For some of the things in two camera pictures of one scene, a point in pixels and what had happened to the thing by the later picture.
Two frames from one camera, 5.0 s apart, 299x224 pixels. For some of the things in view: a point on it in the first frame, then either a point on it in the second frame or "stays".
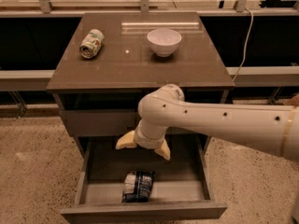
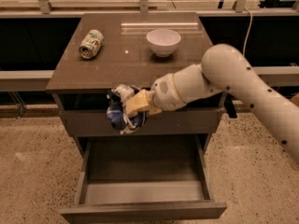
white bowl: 163,41 stays
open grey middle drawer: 182,185 stays
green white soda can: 92,43 stays
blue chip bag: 137,186 -> 117,114
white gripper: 148,142 -> 164,92
